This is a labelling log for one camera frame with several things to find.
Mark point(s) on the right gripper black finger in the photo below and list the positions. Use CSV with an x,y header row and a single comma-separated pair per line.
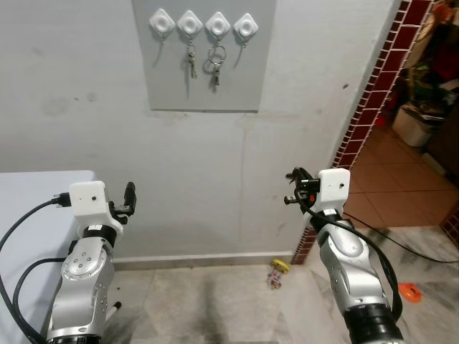
x,y
291,201
300,174

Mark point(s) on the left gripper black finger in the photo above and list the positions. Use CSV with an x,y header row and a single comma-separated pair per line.
x,y
130,193

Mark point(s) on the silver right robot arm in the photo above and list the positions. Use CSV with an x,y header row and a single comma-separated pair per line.
x,y
348,258

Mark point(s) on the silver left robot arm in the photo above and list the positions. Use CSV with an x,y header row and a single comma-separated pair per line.
x,y
82,279

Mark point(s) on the small bottle with yellow cap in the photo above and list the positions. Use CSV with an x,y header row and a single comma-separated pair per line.
x,y
278,274

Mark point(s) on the dark red tiled door jamb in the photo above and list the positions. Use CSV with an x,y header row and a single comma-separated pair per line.
x,y
380,79
452,226

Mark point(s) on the white rod with black tip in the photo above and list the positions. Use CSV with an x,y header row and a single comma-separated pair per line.
x,y
115,309

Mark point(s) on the white plastic bin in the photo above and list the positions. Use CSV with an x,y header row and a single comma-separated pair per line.
x,y
412,125

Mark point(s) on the orange plastic item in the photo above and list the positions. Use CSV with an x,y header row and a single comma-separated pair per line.
x,y
410,292

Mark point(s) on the small metal key bunch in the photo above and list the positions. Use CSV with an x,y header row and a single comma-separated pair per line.
x,y
191,63

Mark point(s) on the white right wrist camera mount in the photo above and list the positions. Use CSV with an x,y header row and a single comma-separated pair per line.
x,y
334,188

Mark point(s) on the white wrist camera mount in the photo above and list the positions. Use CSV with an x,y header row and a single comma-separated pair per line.
x,y
90,197
334,188

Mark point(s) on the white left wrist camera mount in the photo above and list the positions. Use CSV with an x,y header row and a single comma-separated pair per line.
x,y
90,197

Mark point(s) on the grey wall board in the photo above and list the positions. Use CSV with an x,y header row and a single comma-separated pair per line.
x,y
244,86

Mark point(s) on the white square wall hook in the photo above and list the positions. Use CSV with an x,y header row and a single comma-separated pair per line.
x,y
246,27
217,25
162,24
190,24

